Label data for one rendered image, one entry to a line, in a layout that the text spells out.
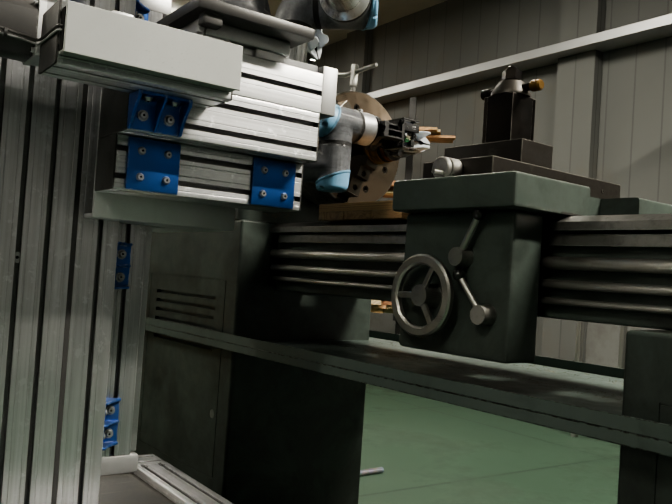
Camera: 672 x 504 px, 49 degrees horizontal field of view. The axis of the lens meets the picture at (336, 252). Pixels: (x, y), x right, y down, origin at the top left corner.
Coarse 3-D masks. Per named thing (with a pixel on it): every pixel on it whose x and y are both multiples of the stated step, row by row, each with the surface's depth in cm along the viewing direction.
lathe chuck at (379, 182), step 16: (336, 96) 197; (352, 96) 200; (368, 96) 204; (368, 112) 204; (384, 112) 208; (352, 144) 210; (384, 176) 208; (320, 192) 199; (368, 192) 204; (384, 192) 208
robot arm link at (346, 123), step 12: (336, 108) 163; (348, 108) 167; (324, 120) 161; (336, 120) 162; (348, 120) 164; (360, 120) 166; (324, 132) 162; (336, 132) 163; (348, 132) 164; (360, 132) 167
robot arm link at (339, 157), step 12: (324, 144) 163; (336, 144) 163; (348, 144) 164; (324, 156) 163; (336, 156) 163; (348, 156) 164; (312, 168) 163; (324, 168) 163; (336, 168) 163; (348, 168) 165; (312, 180) 166; (324, 180) 163; (336, 180) 163; (348, 180) 165; (336, 192) 168
